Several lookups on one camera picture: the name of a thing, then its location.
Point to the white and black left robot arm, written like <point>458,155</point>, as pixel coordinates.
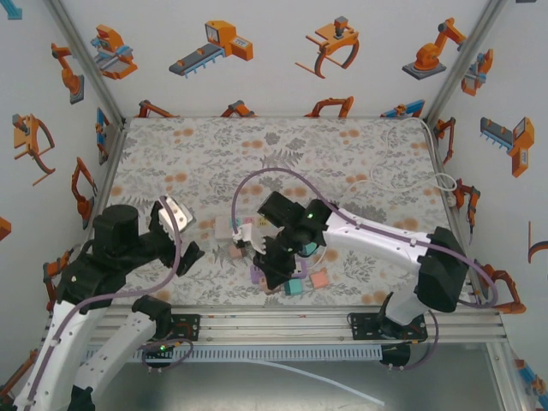
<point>47,355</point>

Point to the aluminium frame post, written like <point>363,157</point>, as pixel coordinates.
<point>466,55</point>
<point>81,55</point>

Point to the aluminium side rail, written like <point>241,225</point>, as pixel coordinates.
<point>109,171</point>
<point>445,192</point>

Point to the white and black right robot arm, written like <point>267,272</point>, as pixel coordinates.
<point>372,240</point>

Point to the teal cube plug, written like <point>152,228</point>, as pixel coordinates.
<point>293,287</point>
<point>309,249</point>

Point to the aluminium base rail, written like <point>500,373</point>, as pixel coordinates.
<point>278,329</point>

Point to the long white power strip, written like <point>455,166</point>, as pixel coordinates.
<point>224,227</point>

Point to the black controller box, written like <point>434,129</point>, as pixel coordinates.
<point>396,355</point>
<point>159,352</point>

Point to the floral tablecloth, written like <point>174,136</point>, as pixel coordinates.
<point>299,141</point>

